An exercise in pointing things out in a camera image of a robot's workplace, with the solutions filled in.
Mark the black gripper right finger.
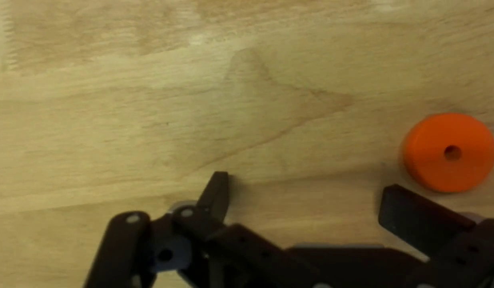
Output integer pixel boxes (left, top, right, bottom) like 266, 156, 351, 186
378, 185, 476, 258

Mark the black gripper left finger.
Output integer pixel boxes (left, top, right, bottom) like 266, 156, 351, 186
197, 172, 231, 222

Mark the orange ring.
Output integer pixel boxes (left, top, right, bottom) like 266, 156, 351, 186
400, 113, 494, 196

